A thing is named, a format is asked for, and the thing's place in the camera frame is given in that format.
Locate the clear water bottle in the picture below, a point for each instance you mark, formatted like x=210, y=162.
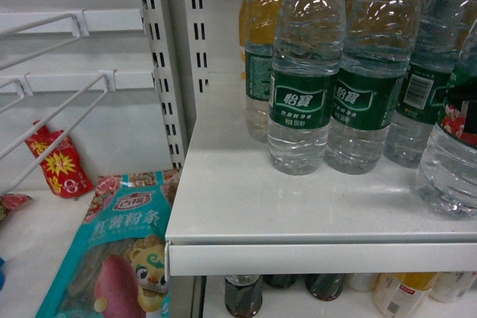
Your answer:
x=446, y=175

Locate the white shelf with water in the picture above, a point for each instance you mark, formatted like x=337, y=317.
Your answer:
x=235, y=214

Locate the water bottle front left logo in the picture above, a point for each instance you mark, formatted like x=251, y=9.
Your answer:
x=306, y=57

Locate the water bottle logo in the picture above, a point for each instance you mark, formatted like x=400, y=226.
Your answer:
x=379, y=42
x=306, y=57

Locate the white slotted shelf upright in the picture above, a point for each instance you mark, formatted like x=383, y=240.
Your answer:
x=177, y=34

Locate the water bottle rear left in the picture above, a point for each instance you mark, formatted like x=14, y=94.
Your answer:
x=260, y=22

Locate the dark cola bottle lower left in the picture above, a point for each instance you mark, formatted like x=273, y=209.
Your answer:
x=243, y=294

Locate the dark cola bottle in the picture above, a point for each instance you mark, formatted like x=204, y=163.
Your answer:
x=243, y=294
x=325, y=286

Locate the dark cola bottle lower right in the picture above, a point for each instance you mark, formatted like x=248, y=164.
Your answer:
x=325, y=286

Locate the teal sweet potato noodle bag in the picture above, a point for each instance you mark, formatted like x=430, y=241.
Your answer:
x=115, y=266

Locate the red snack packet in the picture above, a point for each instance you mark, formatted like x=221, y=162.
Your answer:
x=61, y=167

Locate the white yellow drink bottle lower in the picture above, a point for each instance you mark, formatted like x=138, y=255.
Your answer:
x=401, y=294

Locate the upper white wire hook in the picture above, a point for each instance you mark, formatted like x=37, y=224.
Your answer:
x=73, y=23

